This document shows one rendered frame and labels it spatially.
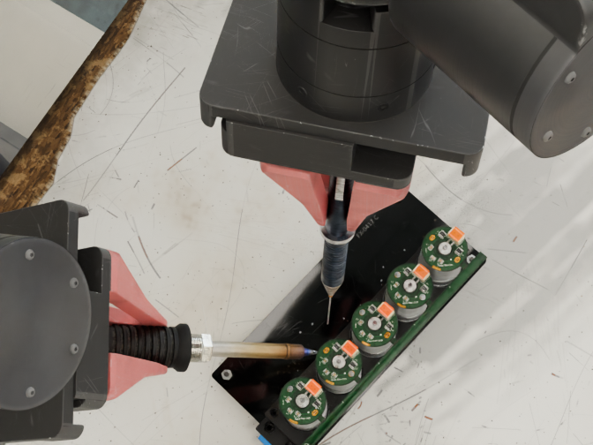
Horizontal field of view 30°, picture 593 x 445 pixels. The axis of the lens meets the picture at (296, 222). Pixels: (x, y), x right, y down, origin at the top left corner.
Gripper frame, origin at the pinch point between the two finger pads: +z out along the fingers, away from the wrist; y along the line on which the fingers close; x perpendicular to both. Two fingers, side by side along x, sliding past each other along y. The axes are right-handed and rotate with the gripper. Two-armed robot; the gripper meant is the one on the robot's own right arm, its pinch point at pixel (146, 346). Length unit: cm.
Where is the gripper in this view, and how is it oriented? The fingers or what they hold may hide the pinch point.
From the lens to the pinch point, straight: 56.4
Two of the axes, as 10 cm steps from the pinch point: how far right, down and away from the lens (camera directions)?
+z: 5.4, 2.0, 8.2
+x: -8.4, 1.6, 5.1
